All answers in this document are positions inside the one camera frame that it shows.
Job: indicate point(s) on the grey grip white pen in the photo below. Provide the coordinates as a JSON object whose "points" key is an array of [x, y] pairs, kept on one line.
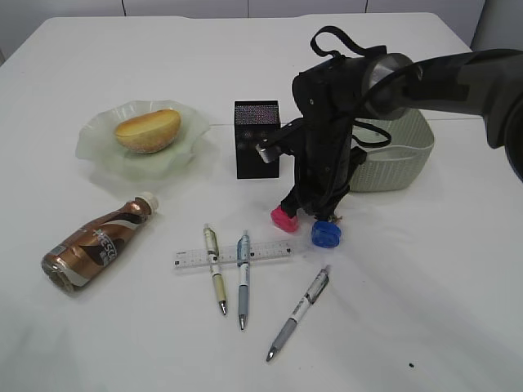
{"points": [[307, 300]]}

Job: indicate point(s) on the blue pencil sharpener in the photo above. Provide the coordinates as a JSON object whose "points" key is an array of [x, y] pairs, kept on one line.
{"points": [[325, 234]]}

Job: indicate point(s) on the green barrel pen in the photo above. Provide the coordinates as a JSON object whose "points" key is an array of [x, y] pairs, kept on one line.
{"points": [[212, 251]]}

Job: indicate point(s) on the sugared bread roll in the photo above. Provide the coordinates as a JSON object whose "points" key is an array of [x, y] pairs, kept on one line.
{"points": [[149, 133]]}

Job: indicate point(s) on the blue barrel pen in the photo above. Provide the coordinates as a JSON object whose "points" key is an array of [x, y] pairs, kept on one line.
{"points": [[243, 259]]}

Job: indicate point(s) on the pale green wavy glass plate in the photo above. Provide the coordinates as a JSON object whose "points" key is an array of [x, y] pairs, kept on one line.
{"points": [[97, 142]]}

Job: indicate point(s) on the green woven plastic basket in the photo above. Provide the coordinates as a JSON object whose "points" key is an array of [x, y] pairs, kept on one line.
{"points": [[397, 165]]}

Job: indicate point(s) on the pink pencil sharpener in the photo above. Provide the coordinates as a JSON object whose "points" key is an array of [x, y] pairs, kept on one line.
{"points": [[282, 221]]}

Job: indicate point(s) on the white paper piece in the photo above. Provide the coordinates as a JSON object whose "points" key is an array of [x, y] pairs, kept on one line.
{"points": [[334, 219]]}

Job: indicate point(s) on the transparent plastic ruler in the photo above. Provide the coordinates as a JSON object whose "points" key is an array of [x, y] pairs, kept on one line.
{"points": [[228, 255]]}

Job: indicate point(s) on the brown Nescafe coffee bottle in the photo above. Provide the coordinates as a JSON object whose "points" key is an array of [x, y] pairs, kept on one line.
{"points": [[78, 259]]}

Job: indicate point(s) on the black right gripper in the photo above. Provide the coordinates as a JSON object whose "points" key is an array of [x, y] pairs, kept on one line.
{"points": [[323, 167]]}

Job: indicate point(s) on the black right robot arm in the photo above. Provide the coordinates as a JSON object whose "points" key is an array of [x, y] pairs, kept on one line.
{"points": [[343, 92]]}

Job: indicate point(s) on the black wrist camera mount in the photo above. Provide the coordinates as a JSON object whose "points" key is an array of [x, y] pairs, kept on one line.
{"points": [[289, 139]]}

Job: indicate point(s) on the black mesh pen holder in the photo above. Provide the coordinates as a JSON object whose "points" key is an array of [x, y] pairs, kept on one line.
{"points": [[255, 120]]}

